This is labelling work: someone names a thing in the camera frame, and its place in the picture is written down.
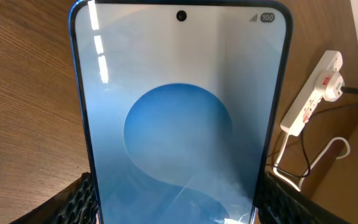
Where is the white charger plug adapter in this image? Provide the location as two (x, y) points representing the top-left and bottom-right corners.
(314, 70), (344, 102)

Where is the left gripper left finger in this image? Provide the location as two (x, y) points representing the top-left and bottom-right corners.
(11, 172), (98, 224)

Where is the black charging cable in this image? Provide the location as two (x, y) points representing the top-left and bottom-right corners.
(265, 86), (358, 179)

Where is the white power strip cord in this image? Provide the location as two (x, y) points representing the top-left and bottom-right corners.
(272, 132), (351, 192)

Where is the blue Galaxy smartphone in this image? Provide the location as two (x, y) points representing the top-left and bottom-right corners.
(68, 1), (293, 224)

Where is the white power strip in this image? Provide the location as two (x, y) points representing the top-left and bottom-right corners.
(280, 50), (343, 136)

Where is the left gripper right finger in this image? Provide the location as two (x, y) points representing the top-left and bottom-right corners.
(256, 172), (349, 224)

